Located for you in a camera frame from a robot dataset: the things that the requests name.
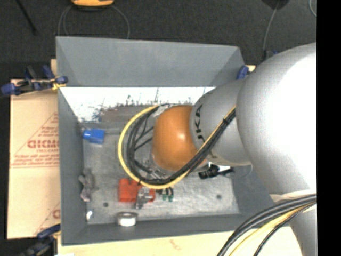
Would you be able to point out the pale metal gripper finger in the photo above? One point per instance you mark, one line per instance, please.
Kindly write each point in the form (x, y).
(149, 196)
(140, 201)

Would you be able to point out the red toy block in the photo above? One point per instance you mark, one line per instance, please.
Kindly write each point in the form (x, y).
(127, 192)

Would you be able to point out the small white piece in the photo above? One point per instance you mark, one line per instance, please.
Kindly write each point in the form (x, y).
(89, 215)

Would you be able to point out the grey toy animal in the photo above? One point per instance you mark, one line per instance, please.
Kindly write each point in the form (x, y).
(87, 183)

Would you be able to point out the blue block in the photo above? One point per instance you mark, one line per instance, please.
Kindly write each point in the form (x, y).
(93, 135)

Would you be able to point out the grey metal bin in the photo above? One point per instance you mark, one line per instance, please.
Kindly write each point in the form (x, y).
(149, 63)

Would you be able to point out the brown cardboard board, red print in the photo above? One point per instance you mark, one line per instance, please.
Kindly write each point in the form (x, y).
(32, 175)

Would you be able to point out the black cylinder on white bracket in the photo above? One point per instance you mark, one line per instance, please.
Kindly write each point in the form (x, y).
(209, 172)

